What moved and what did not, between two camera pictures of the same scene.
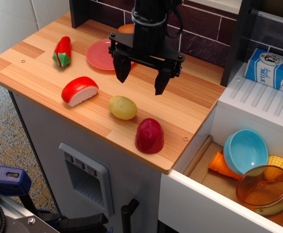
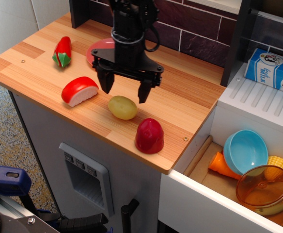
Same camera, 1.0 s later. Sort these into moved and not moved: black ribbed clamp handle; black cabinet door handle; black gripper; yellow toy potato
Moved: black gripper
Not moved: yellow toy potato; black cabinet door handle; black ribbed clamp handle
